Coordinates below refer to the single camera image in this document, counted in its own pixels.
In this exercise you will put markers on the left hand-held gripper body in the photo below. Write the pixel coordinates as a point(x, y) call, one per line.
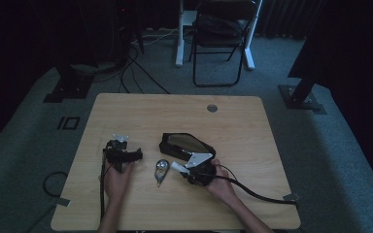
point(118, 153)

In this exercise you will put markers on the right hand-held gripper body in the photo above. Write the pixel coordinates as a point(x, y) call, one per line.
point(202, 170)

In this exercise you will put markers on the black pencil case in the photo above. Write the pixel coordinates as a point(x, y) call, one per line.
point(181, 145)

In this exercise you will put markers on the person's right hand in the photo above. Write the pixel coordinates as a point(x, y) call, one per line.
point(221, 186)

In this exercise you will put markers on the person's left hand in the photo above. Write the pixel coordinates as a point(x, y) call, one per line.
point(118, 181)

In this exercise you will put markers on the grey table grommet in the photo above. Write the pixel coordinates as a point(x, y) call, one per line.
point(212, 108)

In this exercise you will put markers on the grey tape piece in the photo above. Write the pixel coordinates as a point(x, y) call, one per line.
point(291, 196)
point(61, 202)

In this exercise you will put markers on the black stand base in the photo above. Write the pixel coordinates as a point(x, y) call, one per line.
point(68, 90)
point(299, 100)

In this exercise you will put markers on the dark equipment rack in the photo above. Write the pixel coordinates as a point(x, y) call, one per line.
point(123, 29)

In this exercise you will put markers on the black folding chair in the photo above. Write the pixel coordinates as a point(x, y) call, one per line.
point(218, 42)

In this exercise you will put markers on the dark bag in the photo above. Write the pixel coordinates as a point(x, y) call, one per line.
point(217, 24)

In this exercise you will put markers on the white desk frame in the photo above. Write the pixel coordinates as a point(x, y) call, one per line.
point(181, 39)

